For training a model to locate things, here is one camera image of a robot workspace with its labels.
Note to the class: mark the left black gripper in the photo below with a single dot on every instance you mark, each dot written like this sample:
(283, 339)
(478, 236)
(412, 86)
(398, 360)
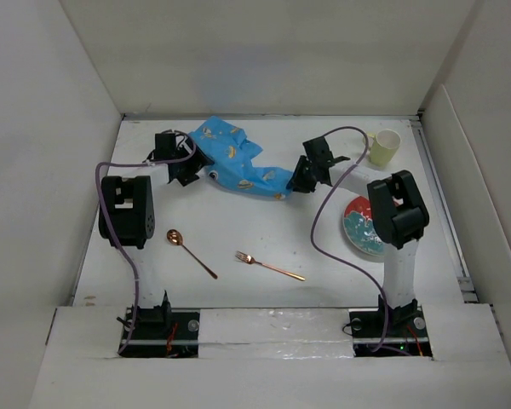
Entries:
(196, 162)

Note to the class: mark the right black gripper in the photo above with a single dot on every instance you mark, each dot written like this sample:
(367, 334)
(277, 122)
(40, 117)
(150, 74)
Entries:
(296, 181)

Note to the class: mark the blue space-print cloth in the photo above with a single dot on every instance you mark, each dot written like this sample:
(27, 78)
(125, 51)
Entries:
(231, 153)

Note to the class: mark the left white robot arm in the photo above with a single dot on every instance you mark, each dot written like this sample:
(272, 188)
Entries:
(126, 209)

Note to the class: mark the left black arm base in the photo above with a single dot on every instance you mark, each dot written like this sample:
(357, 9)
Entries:
(170, 335)

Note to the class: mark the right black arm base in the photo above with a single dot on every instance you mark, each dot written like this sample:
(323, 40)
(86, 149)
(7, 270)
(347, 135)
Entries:
(388, 332)

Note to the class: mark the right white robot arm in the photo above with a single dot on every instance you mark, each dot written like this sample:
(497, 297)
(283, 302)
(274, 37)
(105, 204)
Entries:
(398, 213)

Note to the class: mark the red and teal plate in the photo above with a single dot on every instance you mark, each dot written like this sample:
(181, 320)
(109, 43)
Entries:
(358, 226)

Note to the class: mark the pale yellow mug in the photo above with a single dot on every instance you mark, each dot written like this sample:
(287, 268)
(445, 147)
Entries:
(382, 146)

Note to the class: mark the copper spoon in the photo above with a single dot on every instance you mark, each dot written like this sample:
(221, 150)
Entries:
(176, 238)

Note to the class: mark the copper fork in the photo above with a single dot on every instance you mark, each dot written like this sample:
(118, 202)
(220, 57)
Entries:
(248, 259)

